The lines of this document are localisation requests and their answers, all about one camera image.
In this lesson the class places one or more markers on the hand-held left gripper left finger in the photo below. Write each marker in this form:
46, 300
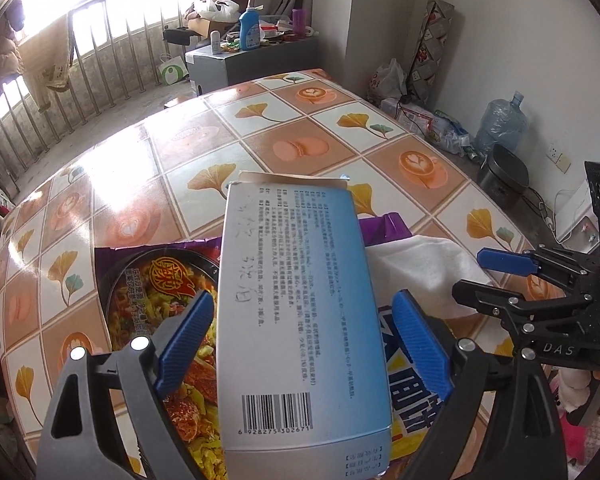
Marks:
185, 345

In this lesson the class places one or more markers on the dark rice cooker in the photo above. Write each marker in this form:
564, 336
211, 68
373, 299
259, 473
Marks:
502, 180

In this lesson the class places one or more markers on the beige hanging cloth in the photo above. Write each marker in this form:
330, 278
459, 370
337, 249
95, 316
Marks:
50, 60

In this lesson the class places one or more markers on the grey cabinet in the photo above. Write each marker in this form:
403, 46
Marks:
250, 67

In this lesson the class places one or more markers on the white plastic bag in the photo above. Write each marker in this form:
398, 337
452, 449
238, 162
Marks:
215, 7

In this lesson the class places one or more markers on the heap of plastic bags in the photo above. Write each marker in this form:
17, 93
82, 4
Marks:
430, 122

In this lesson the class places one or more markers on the white wall socket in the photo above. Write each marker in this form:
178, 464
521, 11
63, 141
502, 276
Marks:
560, 157

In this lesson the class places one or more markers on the white green bag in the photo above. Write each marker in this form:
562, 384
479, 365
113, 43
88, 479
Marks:
172, 71

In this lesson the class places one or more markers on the blue water jug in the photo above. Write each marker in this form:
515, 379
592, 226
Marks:
502, 122

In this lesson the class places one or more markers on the blue detergent bottle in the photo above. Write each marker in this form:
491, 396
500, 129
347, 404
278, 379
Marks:
249, 30

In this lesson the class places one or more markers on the metal window railing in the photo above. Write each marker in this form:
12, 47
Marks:
105, 60

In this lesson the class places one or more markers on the white paper tissue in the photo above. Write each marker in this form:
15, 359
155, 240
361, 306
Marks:
430, 270

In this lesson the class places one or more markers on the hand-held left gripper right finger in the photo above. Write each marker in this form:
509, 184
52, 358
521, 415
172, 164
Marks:
420, 345

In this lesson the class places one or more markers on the red print plastic bag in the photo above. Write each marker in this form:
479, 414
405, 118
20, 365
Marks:
387, 82

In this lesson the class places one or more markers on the purple noodle packet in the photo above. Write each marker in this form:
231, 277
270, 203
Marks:
145, 290

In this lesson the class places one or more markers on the rolled patterned mat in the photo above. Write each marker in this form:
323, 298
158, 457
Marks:
430, 50

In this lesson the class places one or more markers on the brown cardboard box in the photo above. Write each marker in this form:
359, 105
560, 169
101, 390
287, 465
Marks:
210, 26

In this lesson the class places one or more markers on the brown hanging jacket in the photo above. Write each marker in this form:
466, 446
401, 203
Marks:
0, 55

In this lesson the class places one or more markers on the small white bottle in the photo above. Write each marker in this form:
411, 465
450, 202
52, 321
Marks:
215, 44

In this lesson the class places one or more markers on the purple bottle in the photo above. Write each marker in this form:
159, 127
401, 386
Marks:
298, 21

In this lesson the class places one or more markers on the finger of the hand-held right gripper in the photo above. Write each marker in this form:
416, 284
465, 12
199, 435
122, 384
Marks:
485, 297
502, 260

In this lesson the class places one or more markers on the white blue cardboard box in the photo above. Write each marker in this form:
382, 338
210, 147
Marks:
295, 310

